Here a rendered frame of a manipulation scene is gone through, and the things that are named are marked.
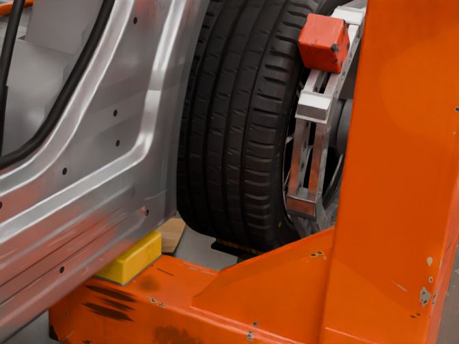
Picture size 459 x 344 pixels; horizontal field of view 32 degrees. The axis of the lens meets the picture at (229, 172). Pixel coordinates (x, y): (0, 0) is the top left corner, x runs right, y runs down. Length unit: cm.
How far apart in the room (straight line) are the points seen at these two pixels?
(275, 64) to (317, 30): 10
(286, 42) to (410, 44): 51
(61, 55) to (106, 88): 26
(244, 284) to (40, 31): 63
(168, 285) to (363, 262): 40
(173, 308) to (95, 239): 19
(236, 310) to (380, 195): 35
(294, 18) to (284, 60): 9
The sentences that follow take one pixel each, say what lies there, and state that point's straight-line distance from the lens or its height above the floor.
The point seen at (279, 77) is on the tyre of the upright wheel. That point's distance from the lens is 151.
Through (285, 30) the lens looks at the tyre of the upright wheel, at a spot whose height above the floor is 109.
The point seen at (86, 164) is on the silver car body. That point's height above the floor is 94.
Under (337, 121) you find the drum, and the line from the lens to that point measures 175.
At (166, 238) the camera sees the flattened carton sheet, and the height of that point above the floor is 1.
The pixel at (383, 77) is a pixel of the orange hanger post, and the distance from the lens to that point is 108.
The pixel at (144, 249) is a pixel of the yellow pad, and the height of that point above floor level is 72.
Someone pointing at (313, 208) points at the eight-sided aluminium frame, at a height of 75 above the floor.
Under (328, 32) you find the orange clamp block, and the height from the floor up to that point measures 110.
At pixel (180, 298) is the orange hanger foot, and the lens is 139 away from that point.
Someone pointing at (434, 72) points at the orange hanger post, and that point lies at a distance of 106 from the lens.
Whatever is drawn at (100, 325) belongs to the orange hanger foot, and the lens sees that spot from 147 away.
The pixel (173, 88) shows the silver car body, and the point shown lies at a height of 101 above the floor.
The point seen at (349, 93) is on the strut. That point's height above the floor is 93.
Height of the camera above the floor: 142
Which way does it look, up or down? 23 degrees down
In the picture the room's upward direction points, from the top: 5 degrees clockwise
